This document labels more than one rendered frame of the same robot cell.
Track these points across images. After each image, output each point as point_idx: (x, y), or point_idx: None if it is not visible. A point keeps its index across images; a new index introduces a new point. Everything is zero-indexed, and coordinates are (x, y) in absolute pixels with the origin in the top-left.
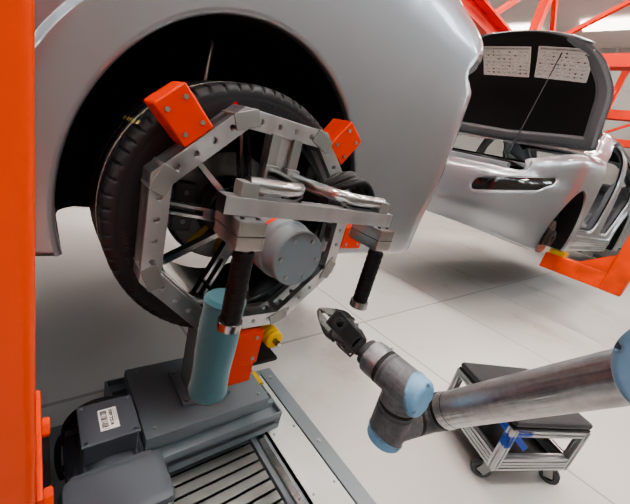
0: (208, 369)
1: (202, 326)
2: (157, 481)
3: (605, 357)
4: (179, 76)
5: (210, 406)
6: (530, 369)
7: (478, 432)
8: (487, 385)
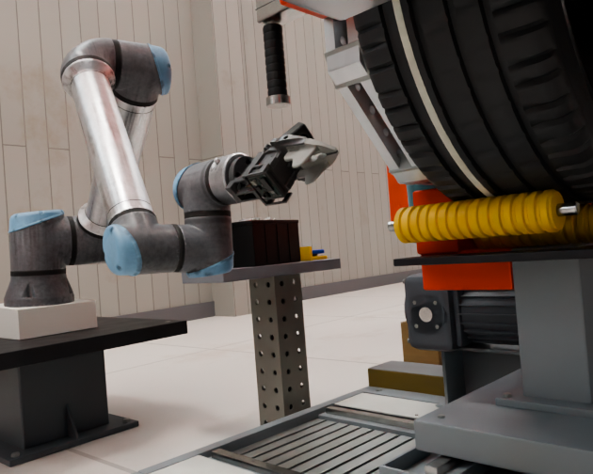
0: None
1: None
2: (422, 273)
3: (107, 81)
4: None
5: (501, 390)
6: (112, 118)
7: None
8: (131, 152)
